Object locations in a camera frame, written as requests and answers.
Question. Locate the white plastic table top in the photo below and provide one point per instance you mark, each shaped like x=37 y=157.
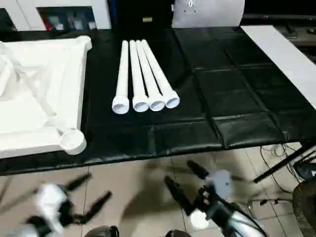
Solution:
x=37 y=106

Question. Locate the white plastic table leg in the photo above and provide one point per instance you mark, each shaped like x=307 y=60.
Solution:
x=121 y=98
x=170 y=95
x=154 y=97
x=139 y=97

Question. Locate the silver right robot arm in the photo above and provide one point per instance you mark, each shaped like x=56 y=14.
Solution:
x=242 y=222

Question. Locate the black work mat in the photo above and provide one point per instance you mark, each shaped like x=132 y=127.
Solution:
x=222 y=86

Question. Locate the dark round stool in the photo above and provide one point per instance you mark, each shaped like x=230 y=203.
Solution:
x=306 y=212

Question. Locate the white flat board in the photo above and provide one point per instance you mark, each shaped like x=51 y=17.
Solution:
x=291 y=56

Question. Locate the grey cushion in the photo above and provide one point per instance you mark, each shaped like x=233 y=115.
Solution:
x=209 y=14

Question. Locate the white glass-door cabinet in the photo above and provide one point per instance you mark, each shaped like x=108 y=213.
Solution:
x=24 y=14

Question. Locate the black television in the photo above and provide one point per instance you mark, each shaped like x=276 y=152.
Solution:
x=279 y=7

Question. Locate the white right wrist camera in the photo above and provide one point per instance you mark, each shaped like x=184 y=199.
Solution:
x=222 y=182

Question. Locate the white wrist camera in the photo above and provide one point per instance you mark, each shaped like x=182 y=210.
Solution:
x=222 y=182
x=50 y=200

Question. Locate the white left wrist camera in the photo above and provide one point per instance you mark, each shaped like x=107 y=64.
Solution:
x=50 y=200

